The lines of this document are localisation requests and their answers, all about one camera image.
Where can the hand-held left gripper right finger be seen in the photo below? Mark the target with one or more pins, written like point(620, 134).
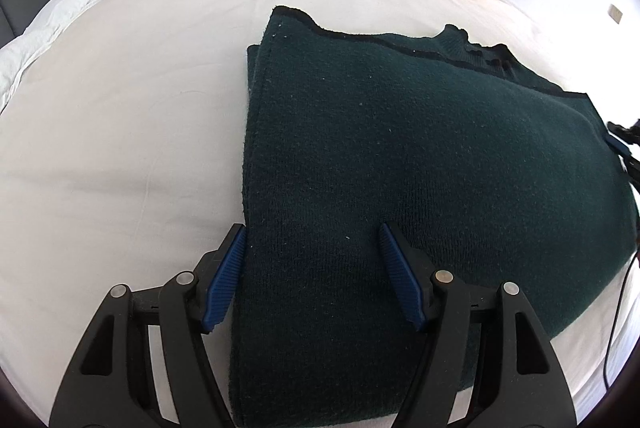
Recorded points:
point(400, 278)

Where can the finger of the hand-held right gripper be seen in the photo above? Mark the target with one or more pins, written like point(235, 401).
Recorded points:
point(625, 141)

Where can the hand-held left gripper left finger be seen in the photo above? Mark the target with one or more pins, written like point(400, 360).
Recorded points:
point(225, 278)

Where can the dark green sweater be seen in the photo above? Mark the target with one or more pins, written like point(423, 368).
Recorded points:
point(415, 168)

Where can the bed with grey headboard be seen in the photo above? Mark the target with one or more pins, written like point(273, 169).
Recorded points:
point(150, 108)

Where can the white quilt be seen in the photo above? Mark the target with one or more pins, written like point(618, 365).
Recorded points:
point(35, 38)

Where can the square wall switch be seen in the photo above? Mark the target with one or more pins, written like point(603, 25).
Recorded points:
point(615, 13)

